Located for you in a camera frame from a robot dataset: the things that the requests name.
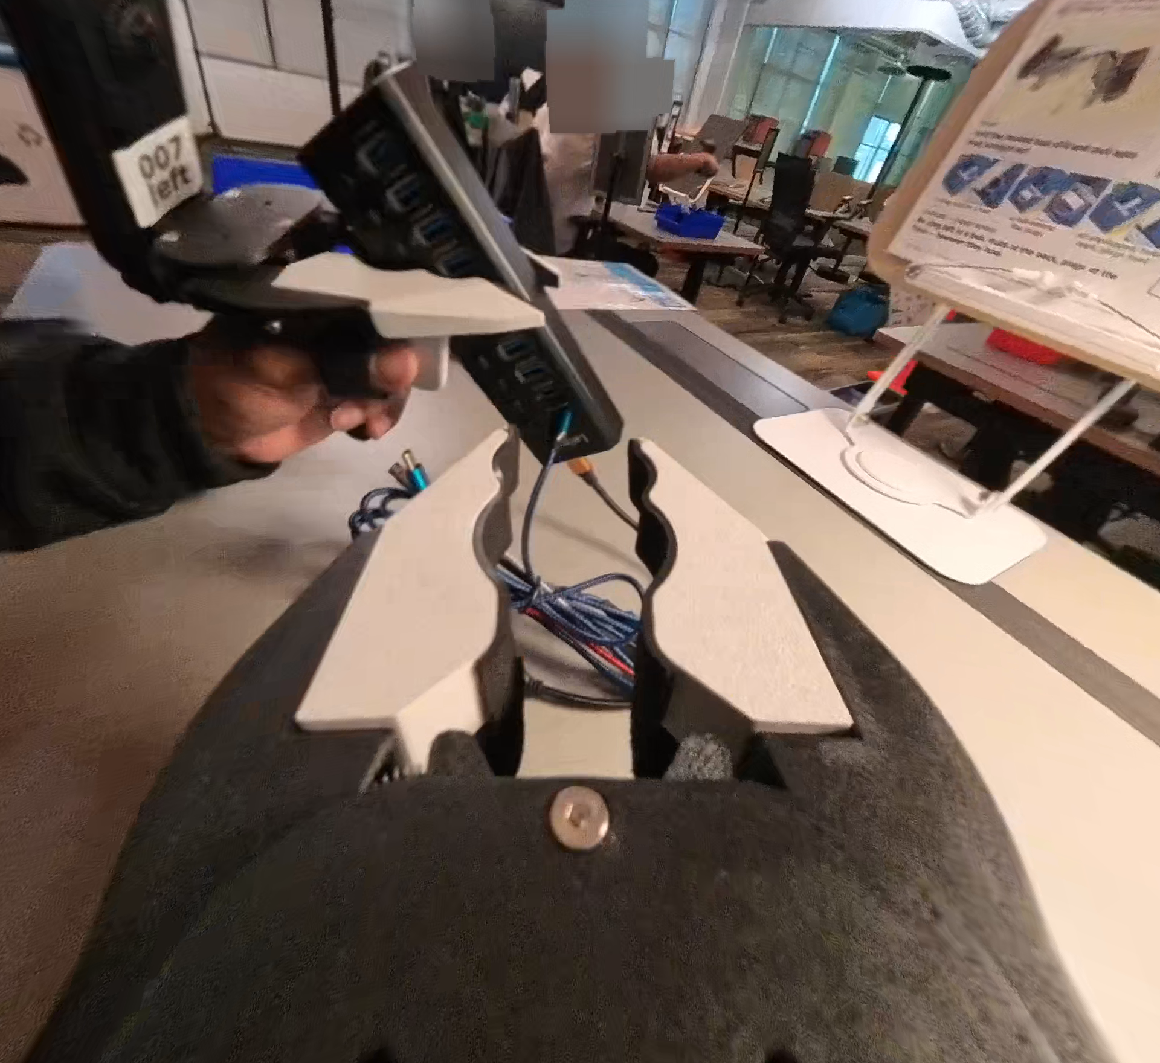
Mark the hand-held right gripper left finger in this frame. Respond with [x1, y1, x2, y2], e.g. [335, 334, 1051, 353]
[296, 425, 526, 775]

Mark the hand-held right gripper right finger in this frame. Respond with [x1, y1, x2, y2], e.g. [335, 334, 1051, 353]
[626, 437, 853, 781]

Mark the black usb hub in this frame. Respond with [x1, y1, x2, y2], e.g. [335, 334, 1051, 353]
[296, 57, 626, 466]

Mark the red braided usb cable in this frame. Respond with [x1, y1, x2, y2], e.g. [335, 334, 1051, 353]
[543, 620, 637, 679]

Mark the blue braided usb cable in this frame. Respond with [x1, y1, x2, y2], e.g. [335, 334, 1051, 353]
[348, 411, 651, 683]

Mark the black cable with orange plug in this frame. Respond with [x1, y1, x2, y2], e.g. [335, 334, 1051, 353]
[523, 459, 637, 714]

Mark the person's left forearm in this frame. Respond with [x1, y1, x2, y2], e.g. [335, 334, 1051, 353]
[0, 318, 277, 549]

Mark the person's left hand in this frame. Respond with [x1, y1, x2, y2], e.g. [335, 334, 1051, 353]
[185, 331, 425, 466]

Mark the blue white paper sheet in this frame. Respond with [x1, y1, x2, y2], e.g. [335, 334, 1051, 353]
[543, 259, 697, 311]

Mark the white recycling bin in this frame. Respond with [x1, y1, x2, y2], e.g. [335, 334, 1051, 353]
[0, 61, 90, 230]

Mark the small blue bin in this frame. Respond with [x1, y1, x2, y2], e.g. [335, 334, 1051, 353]
[656, 204, 725, 241]

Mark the work table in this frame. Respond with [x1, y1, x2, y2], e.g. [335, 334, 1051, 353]
[870, 321, 1160, 475]
[604, 204, 767, 305]

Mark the black pole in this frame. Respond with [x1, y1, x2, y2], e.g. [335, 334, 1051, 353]
[310, 0, 341, 145]

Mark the black office chair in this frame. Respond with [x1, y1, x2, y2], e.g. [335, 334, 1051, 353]
[734, 153, 847, 324]

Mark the blue bag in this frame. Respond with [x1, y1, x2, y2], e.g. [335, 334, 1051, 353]
[827, 284, 893, 339]

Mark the red bin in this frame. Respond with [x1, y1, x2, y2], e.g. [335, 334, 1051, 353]
[986, 331, 1062, 368]

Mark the black floor lamp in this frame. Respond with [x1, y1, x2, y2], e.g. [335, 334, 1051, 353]
[893, 68, 949, 204]

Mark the instruction sheet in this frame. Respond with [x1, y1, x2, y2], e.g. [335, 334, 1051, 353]
[884, 0, 1160, 310]

